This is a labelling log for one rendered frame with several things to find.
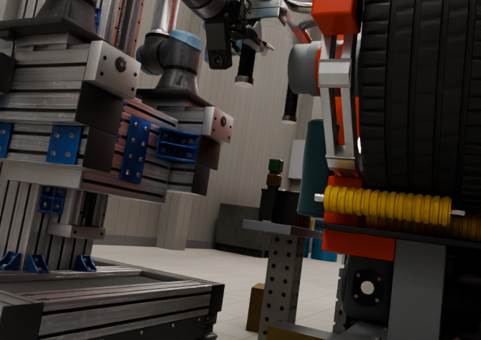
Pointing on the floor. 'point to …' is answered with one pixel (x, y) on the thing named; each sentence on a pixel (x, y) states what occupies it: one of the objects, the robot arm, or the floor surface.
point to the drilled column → (281, 281)
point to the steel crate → (236, 232)
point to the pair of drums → (318, 248)
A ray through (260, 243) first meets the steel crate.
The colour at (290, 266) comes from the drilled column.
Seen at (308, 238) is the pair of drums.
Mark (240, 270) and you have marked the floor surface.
